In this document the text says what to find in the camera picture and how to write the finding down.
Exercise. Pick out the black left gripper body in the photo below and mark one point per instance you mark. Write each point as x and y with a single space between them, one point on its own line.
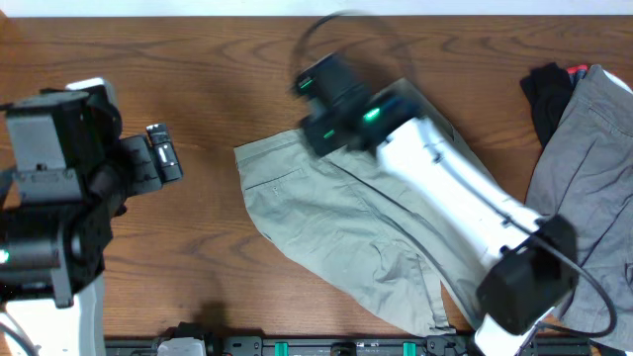
143 161

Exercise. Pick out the khaki green shorts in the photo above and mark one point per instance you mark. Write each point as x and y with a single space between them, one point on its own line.
360 229

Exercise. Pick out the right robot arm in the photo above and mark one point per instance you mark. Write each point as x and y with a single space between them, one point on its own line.
511 253

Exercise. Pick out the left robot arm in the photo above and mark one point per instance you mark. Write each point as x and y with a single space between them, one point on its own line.
74 172

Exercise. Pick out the black garment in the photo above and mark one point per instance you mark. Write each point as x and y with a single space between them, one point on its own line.
548 90

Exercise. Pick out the red garment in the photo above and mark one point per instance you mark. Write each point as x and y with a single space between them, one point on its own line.
583 68

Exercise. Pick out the grey shorts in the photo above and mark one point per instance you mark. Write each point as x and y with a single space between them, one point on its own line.
585 175

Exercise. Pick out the light blue garment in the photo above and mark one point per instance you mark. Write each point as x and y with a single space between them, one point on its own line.
619 82

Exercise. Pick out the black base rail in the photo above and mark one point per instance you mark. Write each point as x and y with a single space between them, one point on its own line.
193 339

